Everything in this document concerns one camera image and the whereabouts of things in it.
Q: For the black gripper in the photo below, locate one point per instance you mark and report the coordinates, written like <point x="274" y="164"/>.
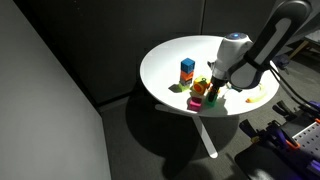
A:
<point x="217" y="82"/>

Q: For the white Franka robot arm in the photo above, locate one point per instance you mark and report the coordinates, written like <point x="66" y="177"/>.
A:
<point x="263" y="43"/>

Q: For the yellow orange number cube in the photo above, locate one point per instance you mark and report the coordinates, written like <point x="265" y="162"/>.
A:
<point x="199" y="86"/>

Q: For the pink block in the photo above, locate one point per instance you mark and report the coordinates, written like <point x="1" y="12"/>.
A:
<point x="194" y="104"/>

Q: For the small grey block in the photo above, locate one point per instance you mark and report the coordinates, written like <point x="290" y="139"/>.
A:
<point x="185" y="81"/>

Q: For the small light green block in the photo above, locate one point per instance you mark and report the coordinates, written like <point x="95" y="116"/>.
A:
<point x="183" y="87"/>

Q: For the small orange block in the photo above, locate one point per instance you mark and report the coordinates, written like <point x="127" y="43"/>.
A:
<point x="186" y="75"/>

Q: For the small blue block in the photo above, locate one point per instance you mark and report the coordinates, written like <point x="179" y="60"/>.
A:
<point x="187" y="65"/>

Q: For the white table base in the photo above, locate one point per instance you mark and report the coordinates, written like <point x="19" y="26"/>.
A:
<point x="205" y="136"/>

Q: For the yellow banana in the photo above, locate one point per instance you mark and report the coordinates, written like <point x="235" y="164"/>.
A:
<point x="258" y="96"/>

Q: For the black spring clamp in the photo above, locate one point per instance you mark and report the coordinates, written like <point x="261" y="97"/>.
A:
<point x="283" y="108"/>
<point x="249" y="128"/>

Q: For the purple clamp with orange tip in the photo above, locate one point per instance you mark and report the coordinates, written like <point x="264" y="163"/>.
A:
<point x="278" y="134"/>

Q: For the black platform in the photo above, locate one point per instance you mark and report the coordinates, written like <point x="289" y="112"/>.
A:
<point x="260" y="163"/>

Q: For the wooden leg table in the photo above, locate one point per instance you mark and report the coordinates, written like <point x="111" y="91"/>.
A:
<point x="298" y="49"/>

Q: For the perforated metal board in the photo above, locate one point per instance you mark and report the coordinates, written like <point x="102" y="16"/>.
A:
<point x="308" y="143"/>

